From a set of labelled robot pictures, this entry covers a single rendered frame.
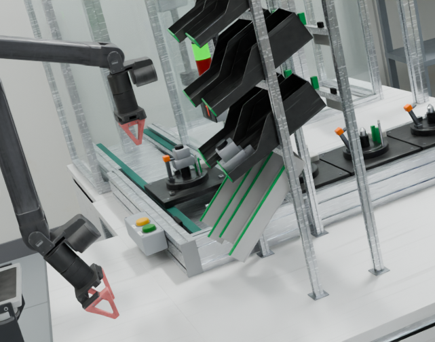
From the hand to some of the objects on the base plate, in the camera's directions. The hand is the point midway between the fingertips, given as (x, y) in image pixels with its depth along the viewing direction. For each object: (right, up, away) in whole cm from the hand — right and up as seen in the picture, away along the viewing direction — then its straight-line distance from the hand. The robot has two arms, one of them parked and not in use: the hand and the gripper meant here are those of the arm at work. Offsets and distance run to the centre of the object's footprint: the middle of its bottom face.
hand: (138, 142), depth 231 cm
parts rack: (+48, -32, -9) cm, 58 cm away
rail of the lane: (+1, -27, +42) cm, 50 cm away
